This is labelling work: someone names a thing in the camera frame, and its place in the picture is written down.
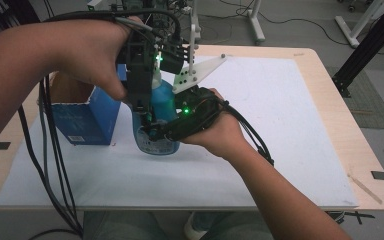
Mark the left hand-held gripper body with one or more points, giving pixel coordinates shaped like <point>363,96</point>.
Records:
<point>140,66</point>

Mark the dark equipment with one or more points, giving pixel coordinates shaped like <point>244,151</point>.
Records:
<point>0,16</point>

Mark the white shoe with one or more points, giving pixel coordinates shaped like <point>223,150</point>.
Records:
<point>193,230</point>

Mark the blue cardboard box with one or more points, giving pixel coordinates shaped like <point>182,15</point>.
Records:
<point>86,116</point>

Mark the blue bottle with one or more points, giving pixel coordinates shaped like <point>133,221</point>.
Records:
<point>163,100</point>

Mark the black metal stand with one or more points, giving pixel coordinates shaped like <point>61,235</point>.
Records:
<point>366,46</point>

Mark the person's right hand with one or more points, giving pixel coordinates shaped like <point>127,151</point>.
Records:
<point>220,136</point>

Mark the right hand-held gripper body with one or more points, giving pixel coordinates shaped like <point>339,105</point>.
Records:
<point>196,106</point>

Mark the person's left hand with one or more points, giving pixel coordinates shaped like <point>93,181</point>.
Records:
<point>86,50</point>

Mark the white foam board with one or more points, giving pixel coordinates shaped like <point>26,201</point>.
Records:
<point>280,133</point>

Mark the grey floor mat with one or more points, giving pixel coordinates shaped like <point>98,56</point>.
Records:
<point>370,106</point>

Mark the white metal stand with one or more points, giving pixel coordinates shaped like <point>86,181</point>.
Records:
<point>256,23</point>
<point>356,26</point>

